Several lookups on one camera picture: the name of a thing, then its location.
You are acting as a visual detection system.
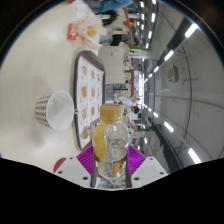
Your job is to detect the black backpack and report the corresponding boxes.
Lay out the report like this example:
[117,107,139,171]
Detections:
[101,9,119,26]

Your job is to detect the white paper sheet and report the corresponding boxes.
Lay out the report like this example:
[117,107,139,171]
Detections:
[71,0,90,21]

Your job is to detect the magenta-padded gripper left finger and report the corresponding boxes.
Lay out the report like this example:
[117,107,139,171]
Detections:
[53,145,99,189]

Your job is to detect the white striped paper cup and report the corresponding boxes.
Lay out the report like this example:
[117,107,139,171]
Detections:
[34,90,75,132]

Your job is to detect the person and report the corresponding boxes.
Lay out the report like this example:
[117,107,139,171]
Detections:
[128,114,141,132]
[96,0,134,14]
[116,95,141,114]
[109,33,130,47]

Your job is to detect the clear plastic bag with food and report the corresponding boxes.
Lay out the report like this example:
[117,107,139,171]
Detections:
[74,14,108,51]

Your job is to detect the printed paper tray liner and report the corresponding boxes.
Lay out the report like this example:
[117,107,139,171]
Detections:
[78,56,105,141]

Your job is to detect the ceiling air conditioner unit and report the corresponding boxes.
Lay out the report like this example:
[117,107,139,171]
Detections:
[167,64,180,83]

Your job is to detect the clear bottle with yellow drink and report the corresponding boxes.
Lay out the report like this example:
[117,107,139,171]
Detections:
[92,103,130,183]

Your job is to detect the dark brown food tray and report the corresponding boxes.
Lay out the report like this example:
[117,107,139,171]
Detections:
[73,50,107,151]

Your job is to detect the beige plastic chair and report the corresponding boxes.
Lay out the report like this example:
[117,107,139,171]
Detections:
[99,45,130,86]

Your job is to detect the ceiling lights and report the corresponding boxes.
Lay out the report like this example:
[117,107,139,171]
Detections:
[136,0,204,166]

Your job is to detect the small red carton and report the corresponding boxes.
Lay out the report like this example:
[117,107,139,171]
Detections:
[67,23,80,41]

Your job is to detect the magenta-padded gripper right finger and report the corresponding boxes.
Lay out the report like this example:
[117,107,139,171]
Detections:
[125,145,169,189]

